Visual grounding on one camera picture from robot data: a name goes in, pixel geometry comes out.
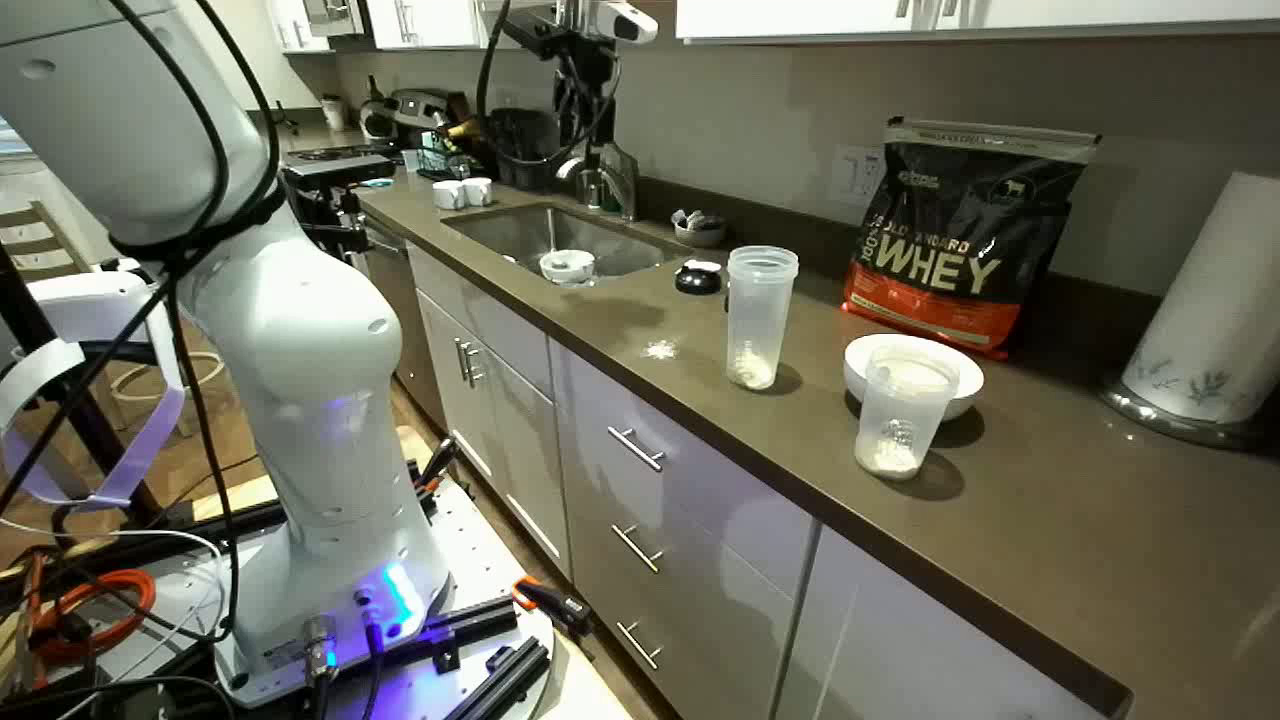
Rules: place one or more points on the left clear shaker bottle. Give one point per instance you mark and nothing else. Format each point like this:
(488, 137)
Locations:
(763, 285)

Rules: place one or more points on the black whey protein bag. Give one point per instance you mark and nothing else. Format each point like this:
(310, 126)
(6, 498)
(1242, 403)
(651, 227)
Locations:
(961, 227)

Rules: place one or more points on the clear shaker bottle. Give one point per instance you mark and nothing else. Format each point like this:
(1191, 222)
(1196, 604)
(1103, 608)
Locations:
(901, 415)
(763, 285)

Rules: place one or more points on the white upper cabinets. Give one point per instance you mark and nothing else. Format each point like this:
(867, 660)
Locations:
(310, 25)

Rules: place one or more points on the white container in sink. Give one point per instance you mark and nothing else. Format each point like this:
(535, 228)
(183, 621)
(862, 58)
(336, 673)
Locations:
(568, 266)

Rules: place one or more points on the white cups on counter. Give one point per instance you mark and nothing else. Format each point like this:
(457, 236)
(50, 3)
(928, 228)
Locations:
(462, 192)

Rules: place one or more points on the right clear shaker bottle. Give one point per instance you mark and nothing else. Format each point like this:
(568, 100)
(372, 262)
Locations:
(901, 415)

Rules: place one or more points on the chrome faucet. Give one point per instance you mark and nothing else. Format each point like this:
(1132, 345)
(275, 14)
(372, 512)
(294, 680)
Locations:
(601, 176)

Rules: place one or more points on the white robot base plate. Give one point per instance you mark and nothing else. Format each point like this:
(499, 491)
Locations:
(477, 650)

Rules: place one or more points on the black coffee maker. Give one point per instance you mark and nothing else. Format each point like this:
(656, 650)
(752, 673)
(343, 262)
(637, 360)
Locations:
(524, 145)

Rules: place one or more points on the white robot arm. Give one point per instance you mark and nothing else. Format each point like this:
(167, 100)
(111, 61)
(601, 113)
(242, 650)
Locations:
(136, 122)

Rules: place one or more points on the small white black object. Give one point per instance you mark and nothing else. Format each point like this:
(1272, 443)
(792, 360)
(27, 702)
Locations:
(692, 227)

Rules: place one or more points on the white bowl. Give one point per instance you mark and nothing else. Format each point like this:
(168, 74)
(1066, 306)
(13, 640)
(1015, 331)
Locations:
(892, 345)

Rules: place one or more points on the black bottle lid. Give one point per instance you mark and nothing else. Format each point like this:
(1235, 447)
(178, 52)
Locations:
(699, 276)

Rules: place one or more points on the white lower cabinet drawers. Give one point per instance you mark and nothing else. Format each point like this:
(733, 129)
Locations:
(729, 597)

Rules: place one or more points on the white paper towel roll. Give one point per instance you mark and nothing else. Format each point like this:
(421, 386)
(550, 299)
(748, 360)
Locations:
(1214, 345)

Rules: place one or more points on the stainless steel sink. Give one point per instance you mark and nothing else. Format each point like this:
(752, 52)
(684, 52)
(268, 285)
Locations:
(535, 228)

